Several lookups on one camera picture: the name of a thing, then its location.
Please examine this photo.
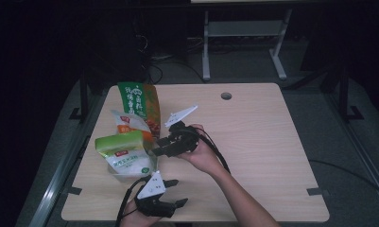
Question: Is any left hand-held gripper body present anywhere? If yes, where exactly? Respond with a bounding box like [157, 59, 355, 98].
[134, 170, 178, 218]

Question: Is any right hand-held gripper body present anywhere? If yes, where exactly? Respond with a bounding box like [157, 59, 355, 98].
[163, 104, 200, 158]

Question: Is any clear plastic container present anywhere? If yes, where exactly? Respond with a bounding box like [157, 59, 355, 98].
[107, 150, 159, 183]

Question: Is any white and green packet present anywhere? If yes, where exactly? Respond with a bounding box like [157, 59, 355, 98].
[95, 130, 157, 176]

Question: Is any green and red sauce packet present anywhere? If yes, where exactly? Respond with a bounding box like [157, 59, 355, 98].
[116, 81, 162, 140]

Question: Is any person's right hand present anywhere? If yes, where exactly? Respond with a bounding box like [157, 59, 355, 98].
[181, 125, 224, 176]

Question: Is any person's left hand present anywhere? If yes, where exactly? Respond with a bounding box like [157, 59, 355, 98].
[120, 199, 162, 227]

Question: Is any black stand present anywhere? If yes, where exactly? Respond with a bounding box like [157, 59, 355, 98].
[68, 71, 91, 123]
[337, 66, 365, 123]

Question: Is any white metal stand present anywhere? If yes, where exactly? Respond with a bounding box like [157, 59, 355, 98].
[201, 9, 294, 81]

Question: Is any left hand-held gripper cable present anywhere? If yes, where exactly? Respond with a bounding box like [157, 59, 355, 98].
[115, 175, 151, 227]

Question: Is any hand-held gripper cable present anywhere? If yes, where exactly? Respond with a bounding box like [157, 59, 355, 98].
[115, 175, 151, 227]
[195, 127, 233, 175]

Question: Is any right hand-held gripper cable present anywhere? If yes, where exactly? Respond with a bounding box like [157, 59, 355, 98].
[195, 127, 233, 175]

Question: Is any tangle of floor cables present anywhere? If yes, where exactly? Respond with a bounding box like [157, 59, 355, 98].
[136, 33, 207, 85]

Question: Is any metal floor rail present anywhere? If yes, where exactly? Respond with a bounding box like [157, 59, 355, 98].
[327, 94, 379, 211]
[28, 124, 98, 227]

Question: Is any black floor cable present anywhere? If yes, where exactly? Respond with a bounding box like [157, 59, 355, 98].
[308, 159, 379, 202]

